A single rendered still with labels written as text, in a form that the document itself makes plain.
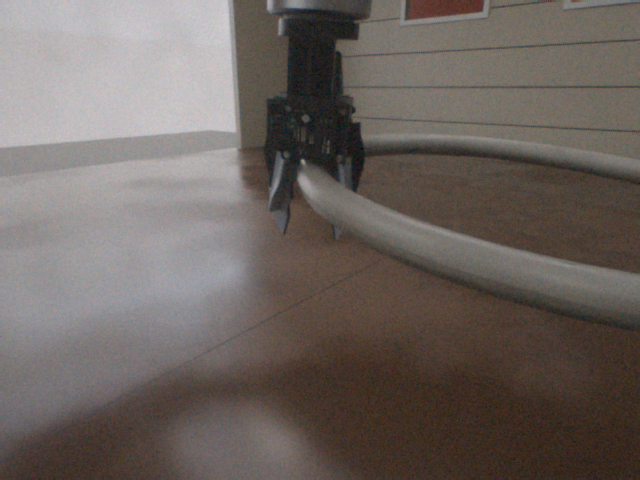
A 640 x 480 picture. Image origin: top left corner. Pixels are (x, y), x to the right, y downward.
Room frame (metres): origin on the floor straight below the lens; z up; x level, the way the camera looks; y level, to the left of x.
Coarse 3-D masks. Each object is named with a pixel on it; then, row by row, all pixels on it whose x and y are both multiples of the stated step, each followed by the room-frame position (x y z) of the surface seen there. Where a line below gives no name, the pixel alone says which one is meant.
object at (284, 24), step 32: (288, 32) 0.40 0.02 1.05; (320, 32) 0.37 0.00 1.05; (352, 32) 0.40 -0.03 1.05; (288, 64) 0.38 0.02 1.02; (320, 64) 0.40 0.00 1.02; (288, 96) 0.38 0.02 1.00; (320, 96) 0.39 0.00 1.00; (288, 128) 0.39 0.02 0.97; (320, 128) 0.38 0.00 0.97; (320, 160) 0.38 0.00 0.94
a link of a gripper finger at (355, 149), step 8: (352, 128) 0.44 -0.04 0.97; (360, 128) 0.44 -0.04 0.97; (352, 136) 0.44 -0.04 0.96; (360, 136) 0.44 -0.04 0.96; (352, 144) 0.44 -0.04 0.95; (360, 144) 0.44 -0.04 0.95; (352, 152) 0.44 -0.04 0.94; (360, 152) 0.44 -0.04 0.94; (352, 160) 0.44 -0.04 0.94; (360, 160) 0.44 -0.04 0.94; (352, 168) 0.44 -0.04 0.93; (360, 168) 0.44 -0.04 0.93; (352, 176) 0.44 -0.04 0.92; (360, 176) 0.45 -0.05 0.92; (352, 184) 0.44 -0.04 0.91
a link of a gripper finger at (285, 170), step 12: (276, 156) 0.45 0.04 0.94; (276, 168) 0.45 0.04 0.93; (288, 168) 0.45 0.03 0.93; (276, 180) 0.43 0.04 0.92; (288, 180) 0.45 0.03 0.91; (276, 192) 0.42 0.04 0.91; (288, 192) 0.45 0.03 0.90; (276, 204) 0.43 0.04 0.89; (288, 204) 0.45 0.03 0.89; (276, 216) 0.45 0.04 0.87; (288, 216) 0.46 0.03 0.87
